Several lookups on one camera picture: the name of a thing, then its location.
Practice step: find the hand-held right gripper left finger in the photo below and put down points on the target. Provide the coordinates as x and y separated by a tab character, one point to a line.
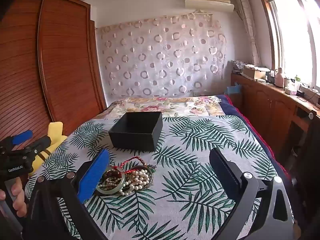
95	177

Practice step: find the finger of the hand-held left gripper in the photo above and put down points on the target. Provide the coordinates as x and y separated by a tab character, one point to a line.
38	145
23	136

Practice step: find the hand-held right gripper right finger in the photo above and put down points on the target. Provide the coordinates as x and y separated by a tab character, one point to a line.
222	167

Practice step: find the green jade bangle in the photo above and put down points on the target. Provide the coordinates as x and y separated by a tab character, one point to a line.
110	192

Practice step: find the black box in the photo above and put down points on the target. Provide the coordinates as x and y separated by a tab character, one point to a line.
136	135

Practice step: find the person's left hand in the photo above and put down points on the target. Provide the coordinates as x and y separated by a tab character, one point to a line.
17	197

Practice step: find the yellow plush toy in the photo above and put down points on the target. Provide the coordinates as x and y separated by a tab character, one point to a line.
56	135

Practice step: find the palm leaf print cloth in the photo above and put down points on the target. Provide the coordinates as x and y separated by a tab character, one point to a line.
200	142

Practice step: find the navy blanket with red edge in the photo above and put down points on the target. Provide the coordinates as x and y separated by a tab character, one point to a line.
240	120

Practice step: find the wooden wardrobe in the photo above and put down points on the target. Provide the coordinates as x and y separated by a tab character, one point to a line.
50	67

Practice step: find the floral quilt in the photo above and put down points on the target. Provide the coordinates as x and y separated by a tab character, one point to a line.
175	106

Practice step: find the blue bag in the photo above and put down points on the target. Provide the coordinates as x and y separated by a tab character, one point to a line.
233	90

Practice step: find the wooden cabinet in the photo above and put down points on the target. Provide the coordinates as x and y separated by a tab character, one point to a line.
270	105

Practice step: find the beige box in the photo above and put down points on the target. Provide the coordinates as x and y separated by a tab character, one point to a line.
255	73

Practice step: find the white tissue box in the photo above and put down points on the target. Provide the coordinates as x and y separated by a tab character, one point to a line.
290	91

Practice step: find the patterned folded cloth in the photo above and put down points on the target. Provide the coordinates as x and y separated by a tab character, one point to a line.
238	65

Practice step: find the white bottle on counter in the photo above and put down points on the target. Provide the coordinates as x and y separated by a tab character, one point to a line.
279	78

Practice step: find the green capped bottle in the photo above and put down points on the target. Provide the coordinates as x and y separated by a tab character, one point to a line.
297	82

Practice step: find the circle pattern curtain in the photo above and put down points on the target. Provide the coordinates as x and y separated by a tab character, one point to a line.
162	60

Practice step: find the bunched window curtain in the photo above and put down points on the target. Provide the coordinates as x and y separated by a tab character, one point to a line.
248	27

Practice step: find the window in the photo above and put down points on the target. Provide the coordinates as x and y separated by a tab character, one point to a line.
292	37

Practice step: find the white air conditioner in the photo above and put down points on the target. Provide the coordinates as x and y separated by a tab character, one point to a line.
207	1

